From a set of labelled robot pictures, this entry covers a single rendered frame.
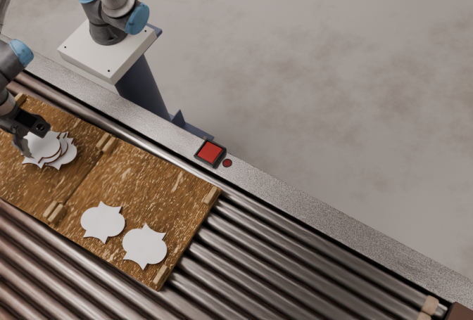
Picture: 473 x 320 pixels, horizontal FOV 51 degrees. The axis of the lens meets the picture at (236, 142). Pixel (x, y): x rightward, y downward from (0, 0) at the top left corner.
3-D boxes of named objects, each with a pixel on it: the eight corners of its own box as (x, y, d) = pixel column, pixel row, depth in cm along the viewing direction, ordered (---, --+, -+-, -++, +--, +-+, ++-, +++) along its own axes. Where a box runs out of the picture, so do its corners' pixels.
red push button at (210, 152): (207, 143, 161) (207, 141, 160) (223, 150, 159) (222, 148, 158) (197, 157, 159) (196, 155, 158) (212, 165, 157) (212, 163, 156)
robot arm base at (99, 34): (104, 10, 196) (96, -8, 187) (136, 22, 192) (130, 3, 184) (83, 38, 190) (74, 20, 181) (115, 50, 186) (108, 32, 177)
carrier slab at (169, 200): (117, 139, 166) (116, 136, 164) (222, 190, 152) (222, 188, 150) (50, 227, 152) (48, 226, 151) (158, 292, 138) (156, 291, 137)
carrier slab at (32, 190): (27, 96, 180) (24, 93, 178) (116, 137, 166) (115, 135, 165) (-42, 173, 166) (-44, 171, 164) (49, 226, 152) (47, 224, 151)
